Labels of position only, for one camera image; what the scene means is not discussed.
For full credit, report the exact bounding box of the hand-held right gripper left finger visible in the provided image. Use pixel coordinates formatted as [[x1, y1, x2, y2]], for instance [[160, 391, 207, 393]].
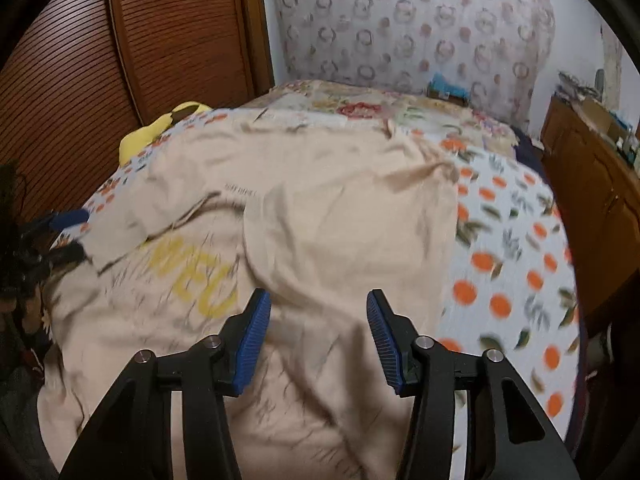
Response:
[[57, 287, 273, 480]]

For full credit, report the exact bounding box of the wooden cabinet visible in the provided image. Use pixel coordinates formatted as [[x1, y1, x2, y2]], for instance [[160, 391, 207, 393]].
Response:
[[540, 95, 640, 321]]

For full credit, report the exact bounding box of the pile of assorted household clutter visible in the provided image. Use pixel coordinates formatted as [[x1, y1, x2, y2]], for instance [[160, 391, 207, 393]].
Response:
[[557, 67, 640, 176]]

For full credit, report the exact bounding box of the grey cloth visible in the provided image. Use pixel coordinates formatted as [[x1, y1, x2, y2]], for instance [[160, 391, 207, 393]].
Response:
[[0, 367, 63, 480]]

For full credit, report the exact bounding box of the floral quilt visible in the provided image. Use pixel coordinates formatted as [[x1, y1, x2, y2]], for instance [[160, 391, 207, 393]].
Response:
[[240, 80, 521, 157]]

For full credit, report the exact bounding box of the beige printed t-shirt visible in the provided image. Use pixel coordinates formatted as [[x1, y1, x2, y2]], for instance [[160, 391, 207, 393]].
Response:
[[37, 120, 461, 480]]

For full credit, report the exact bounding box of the yellow pillow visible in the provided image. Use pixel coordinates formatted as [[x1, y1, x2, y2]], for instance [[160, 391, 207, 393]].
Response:
[[119, 101, 213, 166]]

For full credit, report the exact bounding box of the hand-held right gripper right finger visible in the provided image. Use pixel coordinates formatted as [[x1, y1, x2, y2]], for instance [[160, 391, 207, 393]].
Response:
[[366, 289, 583, 480]]

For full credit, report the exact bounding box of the navy blue blanket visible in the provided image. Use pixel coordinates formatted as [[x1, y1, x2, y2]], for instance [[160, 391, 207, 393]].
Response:
[[512, 127, 547, 172]]

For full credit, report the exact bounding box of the cardboard box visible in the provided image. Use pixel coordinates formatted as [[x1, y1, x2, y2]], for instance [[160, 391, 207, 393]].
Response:
[[577, 97, 623, 136]]

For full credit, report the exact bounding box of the orange fruit print blanket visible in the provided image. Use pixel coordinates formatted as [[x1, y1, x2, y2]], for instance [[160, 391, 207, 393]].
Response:
[[50, 110, 581, 480]]

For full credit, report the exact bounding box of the dark floral cloth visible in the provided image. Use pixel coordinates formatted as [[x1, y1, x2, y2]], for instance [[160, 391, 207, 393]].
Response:
[[0, 280, 57, 376]]

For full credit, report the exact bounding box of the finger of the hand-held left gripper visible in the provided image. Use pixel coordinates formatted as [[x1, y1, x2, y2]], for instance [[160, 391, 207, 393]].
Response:
[[29, 209, 92, 237], [39, 244, 88, 272]]

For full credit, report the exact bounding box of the wooden louvered wardrobe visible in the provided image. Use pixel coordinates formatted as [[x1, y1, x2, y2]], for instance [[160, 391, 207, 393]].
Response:
[[0, 0, 276, 261]]

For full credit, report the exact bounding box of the ring patterned headboard cloth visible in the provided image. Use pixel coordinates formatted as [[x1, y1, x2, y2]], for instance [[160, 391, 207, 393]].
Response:
[[270, 0, 557, 126]]

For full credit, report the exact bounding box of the blue box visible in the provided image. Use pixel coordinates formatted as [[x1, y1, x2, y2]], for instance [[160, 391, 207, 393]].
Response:
[[427, 72, 471, 106]]

